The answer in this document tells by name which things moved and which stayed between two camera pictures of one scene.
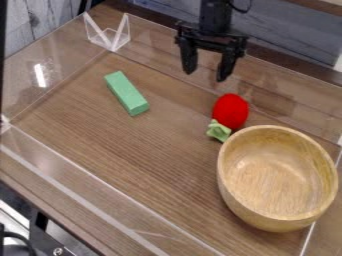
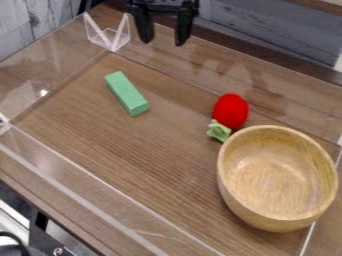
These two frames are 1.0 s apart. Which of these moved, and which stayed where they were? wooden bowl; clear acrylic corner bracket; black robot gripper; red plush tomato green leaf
Moved: black robot gripper
Stayed: clear acrylic corner bracket; red plush tomato green leaf; wooden bowl
